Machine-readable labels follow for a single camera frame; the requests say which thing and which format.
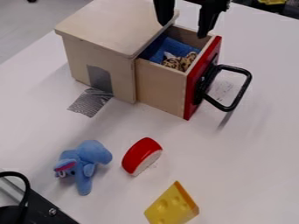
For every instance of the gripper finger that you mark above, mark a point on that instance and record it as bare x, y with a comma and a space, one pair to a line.
208, 17
164, 11

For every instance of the drawer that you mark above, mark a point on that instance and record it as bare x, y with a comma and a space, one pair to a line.
183, 78

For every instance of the blue cloth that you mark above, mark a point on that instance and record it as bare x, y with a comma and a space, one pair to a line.
171, 48

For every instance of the spotted plush animal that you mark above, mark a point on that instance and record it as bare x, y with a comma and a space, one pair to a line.
180, 61

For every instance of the cabinet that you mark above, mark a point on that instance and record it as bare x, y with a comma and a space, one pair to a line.
104, 43

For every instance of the red toy cheese wheel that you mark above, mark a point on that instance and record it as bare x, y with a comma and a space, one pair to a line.
141, 156

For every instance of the blue plush elephant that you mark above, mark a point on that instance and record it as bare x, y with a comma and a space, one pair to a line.
82, 163

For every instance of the yellow toy cheese wedge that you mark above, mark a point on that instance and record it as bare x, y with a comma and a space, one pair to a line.
172, 205

